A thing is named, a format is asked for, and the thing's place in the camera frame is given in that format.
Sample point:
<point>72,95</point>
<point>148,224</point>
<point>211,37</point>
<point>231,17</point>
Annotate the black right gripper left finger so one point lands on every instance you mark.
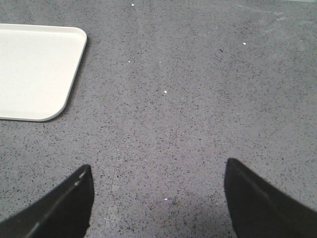
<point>63,213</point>

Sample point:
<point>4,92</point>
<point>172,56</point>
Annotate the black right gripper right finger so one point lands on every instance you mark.
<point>259,210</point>

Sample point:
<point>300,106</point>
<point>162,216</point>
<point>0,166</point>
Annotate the cream rectangular plastic tray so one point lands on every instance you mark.
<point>38,65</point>

